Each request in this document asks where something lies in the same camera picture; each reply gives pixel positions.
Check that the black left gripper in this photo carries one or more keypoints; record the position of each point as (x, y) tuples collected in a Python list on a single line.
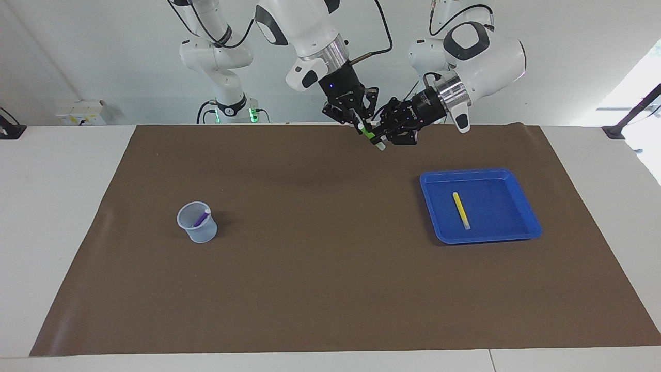
[(427, 107)]

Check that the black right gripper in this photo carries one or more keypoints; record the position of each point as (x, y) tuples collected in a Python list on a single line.
[(343, 90)]

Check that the green marker pen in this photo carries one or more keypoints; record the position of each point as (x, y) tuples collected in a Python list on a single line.
[(378, 144)]

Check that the yellow marker pen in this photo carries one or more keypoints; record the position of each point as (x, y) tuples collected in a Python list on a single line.
[(460, 211)]

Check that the purple marker pen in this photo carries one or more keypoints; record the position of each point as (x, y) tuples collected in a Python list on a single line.
[(200, 219)]

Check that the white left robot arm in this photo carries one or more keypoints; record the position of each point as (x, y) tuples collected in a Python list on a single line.
[(490, 57)]

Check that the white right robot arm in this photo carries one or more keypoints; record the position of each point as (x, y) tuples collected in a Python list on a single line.
[(304, 31)]

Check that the blue plastic tray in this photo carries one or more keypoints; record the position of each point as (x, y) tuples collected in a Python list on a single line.
[(496, 206)]

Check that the brown table mat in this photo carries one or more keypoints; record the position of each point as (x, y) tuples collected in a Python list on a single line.
[(330, 268)]

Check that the translucent plastic cup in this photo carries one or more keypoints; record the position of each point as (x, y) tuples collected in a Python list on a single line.
[(199, 235)]

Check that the black table clamp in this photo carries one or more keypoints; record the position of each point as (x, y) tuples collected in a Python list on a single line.
[(11, 129)]

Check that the black camera stand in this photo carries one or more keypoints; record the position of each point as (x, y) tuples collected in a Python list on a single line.
[(632, 113)]

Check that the white wall socket box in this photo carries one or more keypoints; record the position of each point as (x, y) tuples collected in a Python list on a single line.
[(80, 112)]

